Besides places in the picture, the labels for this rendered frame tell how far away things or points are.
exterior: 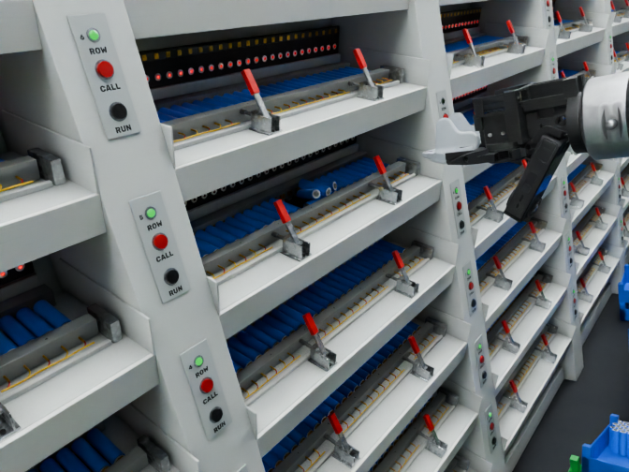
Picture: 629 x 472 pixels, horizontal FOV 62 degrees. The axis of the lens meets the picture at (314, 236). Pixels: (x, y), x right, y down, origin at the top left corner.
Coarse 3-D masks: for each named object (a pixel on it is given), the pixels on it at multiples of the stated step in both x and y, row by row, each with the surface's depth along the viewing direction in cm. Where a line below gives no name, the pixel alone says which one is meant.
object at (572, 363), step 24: (504, 0) 153; (528, 0) 149; (480, 24) 160; (528, 24) 151; (552, 24) 155; (552, 48) 155; (528, 72) 156; (552, 192) 164; (552, 264) 172; (576, 288) 179; (576, 336) 180; (576, 360) 181
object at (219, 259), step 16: (368, 176) 102; (400, 176) 106; (336, 192) 95; (352, 192) 96; (304, 208) 88; (320, 208) 90; (336, 208) 94; (272, 224) 83; (304, 224) 87; (240, 240) 78; (256, 240) 79; (272, 240) 82; (208, 256) 74; (224, 256) 74; (240, 256) 77; (256, 256) 77; (208, 272) 72; (224, 272) 73
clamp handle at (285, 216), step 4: (280, 200) 78; (276, 204) 78; (280, 204) 78; (276, 208) 78; (280, 208) 78; (284, 208) 78; (280, 212) 78; (284, 212) 78; (280, 216) 78; (284, 216) 78; (288, 216) 78; (284, 220) 78; (288, 220) 78; (288, 224) 78; (288, 228) 78; (292, 228) 79; (292, 232) 78; (292, 236) 78; (296, 236) 79; (296, 240) 78
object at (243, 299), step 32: (320, 160) 105; (384, 160) 115; (416, 160) 110; (256, 192) 93; (416, 192) 102; (352, 224) 89; (384, 224) 94; (320, 256) 80; (352, 256) 88; (224, 288) 71; (256, 288) 71; (288, 288) 76; (224, 320) 67
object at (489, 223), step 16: (528, 160) 164; (480, 176) 154; (496, 176) 154; (512, 176) 153; (480, 192) 143; (496, 192) 144; (544, 192) 155; (480, 208) 134; (496, 208) 139; (480, 224) 130; (496, 224) 131; (512, 224) 139; (480, 240) 123; (496, 240) 132; (480, 256) 125
